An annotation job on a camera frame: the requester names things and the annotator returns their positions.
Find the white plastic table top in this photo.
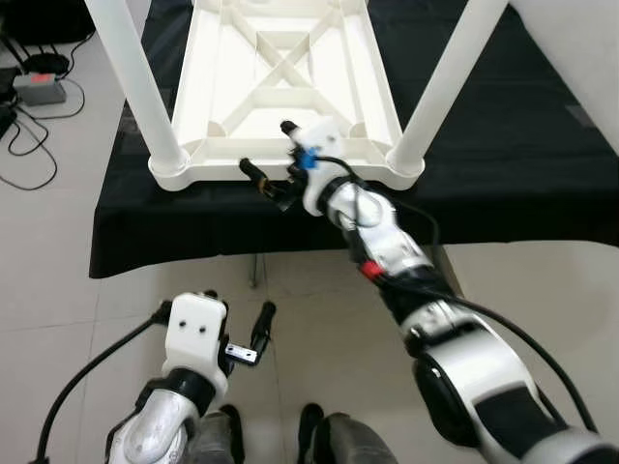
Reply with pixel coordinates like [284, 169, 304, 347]
[148, 0, 427, 191]

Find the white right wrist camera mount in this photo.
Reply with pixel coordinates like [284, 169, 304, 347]
[288, 116, 349, 216]

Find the blue cable plug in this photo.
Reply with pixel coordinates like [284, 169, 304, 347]
[295, 147, 322, 173]

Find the grey robot foot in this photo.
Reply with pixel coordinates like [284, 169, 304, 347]
[189, 406, 245, 464]
[298, 404, 398, 464]

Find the grey right robot foot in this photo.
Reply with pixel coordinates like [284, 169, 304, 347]
[298, 404, 398, 464]

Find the grey left robot foot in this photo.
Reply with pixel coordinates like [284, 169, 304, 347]
[189, 406, 245, 464]

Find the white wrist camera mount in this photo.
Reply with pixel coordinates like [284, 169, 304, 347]
[288, 116, 349, 216]
[164, 295, 230, 378]

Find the white plastic table leg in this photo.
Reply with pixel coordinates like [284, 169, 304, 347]
[85, 0, 192, 180]
[387, 0, 509, 180]

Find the black wifi router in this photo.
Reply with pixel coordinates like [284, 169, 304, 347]
[21, 53, 71, 78]

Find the black tablecloth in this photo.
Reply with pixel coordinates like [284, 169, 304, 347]
[89, 0, 619, 281]

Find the black power adapter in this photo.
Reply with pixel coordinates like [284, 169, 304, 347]
[0, 101, 18, 136]

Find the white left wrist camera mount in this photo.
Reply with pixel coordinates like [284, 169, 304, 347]
[164, 295, 230, 378]

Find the white box red switch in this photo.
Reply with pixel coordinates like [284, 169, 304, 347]
[15, 72, 67, 107]

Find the clear tape strip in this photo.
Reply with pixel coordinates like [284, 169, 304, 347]
[566, 101, 601, 129]

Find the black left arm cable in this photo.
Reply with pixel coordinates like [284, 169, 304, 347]
[37, 304, 173, 464]

